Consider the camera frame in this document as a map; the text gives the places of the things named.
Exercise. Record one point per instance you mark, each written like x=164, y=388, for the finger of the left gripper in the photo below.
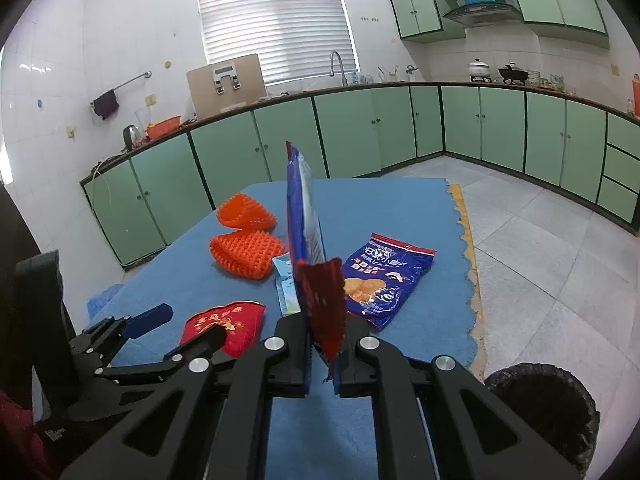
x=160, y=374
x=145, y=320

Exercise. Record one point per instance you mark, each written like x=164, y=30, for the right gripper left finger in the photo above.
x=208, y=421

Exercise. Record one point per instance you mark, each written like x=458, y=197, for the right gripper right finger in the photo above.
x=435, y=420

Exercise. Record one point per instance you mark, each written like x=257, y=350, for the red fabric pouch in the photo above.
x=242, y=321

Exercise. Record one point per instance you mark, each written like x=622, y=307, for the small light blue carton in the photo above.
x=285, y=285

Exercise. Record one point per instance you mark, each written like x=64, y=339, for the orange foam net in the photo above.
x=246, y=253
x=243, y=212

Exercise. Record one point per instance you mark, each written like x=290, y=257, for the red blue snack wrapper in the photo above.
x=318, y=280

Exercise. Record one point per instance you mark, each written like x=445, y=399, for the blue biscuit snack bag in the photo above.
x=381, y=275

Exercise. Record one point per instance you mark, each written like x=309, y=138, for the black lined trash bin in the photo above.
x=554, y=403

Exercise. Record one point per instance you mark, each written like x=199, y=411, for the green lower kitchen cabinets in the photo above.
x=145, y=199

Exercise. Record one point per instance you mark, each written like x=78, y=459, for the blue plastic bag on floor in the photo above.
x=99, y=301

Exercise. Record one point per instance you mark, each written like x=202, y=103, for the electric kettle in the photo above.
x=133, y=137

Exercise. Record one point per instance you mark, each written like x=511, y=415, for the blue table mat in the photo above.
x=323, y=436

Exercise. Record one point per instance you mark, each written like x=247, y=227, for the orange plastic basket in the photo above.
x=158, y=130

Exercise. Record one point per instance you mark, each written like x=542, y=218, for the dark hanging towel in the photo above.
x=105, y=105

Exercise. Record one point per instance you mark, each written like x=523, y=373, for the cardboard box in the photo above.
x=225, y=86

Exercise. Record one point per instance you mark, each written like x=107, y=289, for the chrome faucet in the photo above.
x=336, y=60

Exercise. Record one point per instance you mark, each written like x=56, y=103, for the black wok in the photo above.
x=512, y=74

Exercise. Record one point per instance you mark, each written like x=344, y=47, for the white cooking pot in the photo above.
x=479, y=71

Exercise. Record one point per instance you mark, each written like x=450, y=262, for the window blinds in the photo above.
x=292, y=38

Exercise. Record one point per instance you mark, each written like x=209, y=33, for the orange thermos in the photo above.
x=636, y=94

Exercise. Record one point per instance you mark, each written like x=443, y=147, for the range hood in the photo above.
x=484, y=14

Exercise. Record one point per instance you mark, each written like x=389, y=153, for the wall towel rail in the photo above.
x=145, y=75

